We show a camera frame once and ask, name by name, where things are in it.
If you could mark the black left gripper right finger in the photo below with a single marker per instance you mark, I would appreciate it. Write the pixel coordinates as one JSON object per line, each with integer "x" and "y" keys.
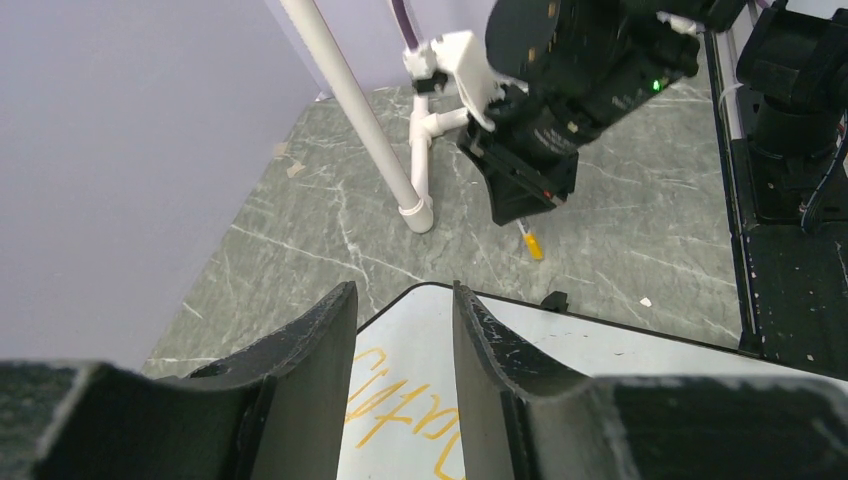
{"x": 525, "y": 415}

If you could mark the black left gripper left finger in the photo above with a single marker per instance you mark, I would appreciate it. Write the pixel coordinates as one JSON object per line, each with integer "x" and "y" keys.
{"x": 272, "y": 410}

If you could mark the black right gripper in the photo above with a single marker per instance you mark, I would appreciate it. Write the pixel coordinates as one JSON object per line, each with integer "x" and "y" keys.
{"x": 576, "y": 68}

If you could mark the yellow marker cap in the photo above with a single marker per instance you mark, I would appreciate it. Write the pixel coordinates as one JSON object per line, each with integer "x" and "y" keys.
{"x": 533, "y": 247}

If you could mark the white whiteboard black frame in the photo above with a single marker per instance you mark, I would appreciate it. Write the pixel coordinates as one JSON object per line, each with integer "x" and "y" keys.
{"x": 402, "y": 418}

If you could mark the white PVC pipe frame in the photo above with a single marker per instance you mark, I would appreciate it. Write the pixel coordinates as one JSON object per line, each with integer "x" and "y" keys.
{"x": 325, "y": 162}

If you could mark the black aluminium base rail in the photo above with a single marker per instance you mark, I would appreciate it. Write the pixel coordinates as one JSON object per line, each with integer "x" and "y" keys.
{"x": 792, "y": 287}

